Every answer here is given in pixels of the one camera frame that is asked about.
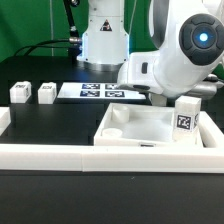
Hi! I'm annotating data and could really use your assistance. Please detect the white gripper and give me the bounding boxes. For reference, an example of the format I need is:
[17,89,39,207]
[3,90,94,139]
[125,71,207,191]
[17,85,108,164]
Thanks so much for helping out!
[117,51,174,98]

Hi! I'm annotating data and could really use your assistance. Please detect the white square tabletop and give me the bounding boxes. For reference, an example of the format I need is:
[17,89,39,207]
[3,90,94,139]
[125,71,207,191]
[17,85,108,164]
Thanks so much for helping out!
[94,103,203,147]

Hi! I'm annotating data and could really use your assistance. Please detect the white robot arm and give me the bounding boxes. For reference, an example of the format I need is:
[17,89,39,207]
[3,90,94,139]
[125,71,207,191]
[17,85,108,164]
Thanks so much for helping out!
[78,0,224,98]

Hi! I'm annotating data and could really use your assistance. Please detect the white marker sheet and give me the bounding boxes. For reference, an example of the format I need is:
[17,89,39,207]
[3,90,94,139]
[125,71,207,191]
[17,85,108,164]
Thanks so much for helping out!
[58,82,144,100]

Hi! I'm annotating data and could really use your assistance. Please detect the white U-shaped fence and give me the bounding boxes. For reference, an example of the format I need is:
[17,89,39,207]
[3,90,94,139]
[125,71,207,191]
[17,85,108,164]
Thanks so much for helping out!
[0,107,224,173]

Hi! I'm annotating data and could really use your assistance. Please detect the black cables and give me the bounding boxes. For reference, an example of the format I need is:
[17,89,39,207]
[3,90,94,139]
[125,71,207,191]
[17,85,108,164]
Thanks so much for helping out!
[13,37,83,57]

